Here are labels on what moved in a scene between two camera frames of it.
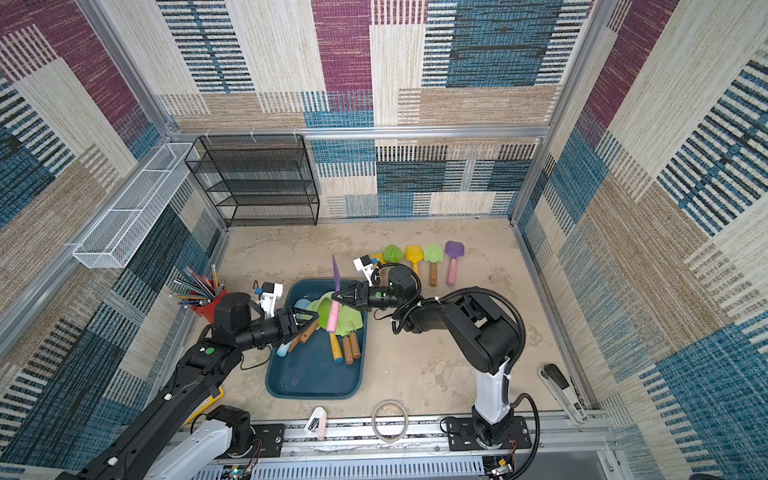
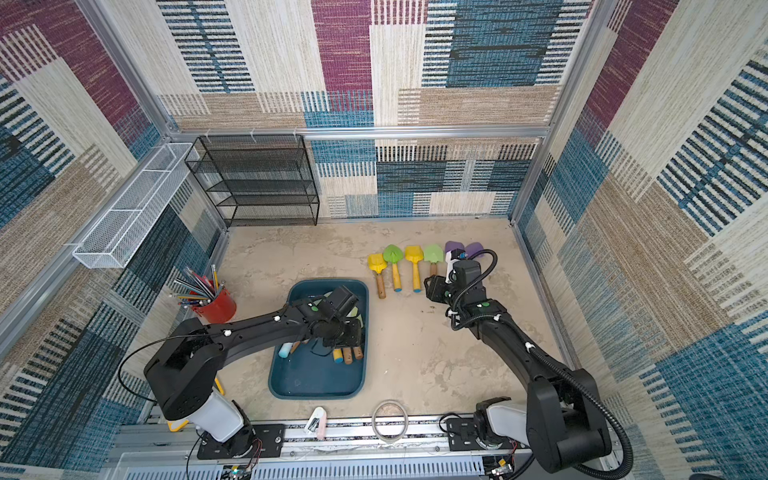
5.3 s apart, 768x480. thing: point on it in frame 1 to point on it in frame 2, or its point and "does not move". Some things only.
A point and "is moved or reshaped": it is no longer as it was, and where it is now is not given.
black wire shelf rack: x=258 y=180 does not move
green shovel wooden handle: x=433 y=254 does not move
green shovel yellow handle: x=392 y=253 does not move
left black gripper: x=288 y=326 to x=356 y=324
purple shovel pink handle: x=334 y=312 is moved or reshaped
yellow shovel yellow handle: x=415 y=254 does not move
